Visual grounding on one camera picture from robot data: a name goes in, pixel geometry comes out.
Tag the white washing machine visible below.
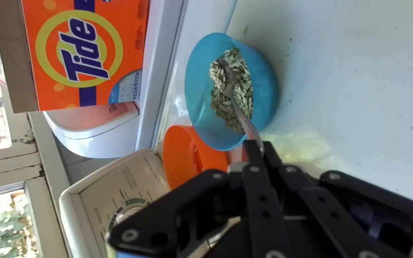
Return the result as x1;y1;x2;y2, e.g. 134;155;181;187
58;0;413;258

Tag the blue plastic bowl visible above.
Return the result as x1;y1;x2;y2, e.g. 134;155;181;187
184;32;282;154

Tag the white wooden window frame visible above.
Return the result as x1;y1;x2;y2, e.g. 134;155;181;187
0;95;71;258

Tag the rolled oats heap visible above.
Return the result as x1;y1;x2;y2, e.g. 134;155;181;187
209;48;256;135

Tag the silver metal spoon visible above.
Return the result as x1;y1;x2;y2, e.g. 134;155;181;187
219;59;266;155

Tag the orange plastic bowl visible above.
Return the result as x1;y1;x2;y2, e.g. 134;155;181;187
161;125;232;193

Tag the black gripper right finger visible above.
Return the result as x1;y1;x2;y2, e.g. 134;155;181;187
263;141;413;258

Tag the large white timer dial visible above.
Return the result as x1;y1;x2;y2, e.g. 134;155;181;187
105;197;154;241

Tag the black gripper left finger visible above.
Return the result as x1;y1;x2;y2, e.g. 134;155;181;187
107;140;285;258

